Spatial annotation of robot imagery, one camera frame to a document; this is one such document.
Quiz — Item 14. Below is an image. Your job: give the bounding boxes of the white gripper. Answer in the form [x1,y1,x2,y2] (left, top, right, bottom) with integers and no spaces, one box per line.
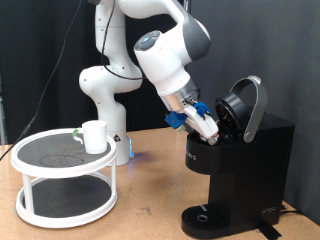
[183,103,220,147]

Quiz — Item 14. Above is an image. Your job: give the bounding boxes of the black Keurig coffee machine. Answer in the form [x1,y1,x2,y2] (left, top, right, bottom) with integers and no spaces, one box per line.
[180,75,296,240]

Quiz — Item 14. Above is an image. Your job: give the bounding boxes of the white mug with green tape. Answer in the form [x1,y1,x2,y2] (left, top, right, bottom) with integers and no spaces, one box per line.
[72,119,109,155]

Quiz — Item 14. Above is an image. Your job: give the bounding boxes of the black tape strip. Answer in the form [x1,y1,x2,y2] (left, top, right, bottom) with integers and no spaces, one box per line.
[255,222,283,240]

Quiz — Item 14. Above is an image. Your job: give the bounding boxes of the white two-tier turntable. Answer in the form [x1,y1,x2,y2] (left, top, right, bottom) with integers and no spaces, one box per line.
[9,127,118,229]

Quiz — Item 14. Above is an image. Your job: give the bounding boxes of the grey metal pole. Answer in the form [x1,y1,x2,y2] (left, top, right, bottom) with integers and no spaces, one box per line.
[0,76,7,146]

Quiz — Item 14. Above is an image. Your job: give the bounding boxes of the blue cable clip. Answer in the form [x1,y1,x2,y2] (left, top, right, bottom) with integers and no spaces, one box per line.
[193,101,214,118]

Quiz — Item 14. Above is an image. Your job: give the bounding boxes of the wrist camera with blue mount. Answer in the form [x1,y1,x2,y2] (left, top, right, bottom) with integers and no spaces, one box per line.
[164,110,188,133]

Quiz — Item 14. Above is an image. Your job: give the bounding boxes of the black power cord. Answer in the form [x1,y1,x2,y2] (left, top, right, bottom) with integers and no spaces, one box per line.
[279,203,305,217]

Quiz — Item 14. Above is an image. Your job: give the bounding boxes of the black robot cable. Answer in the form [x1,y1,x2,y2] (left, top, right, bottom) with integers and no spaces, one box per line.
[0,0,146,162]

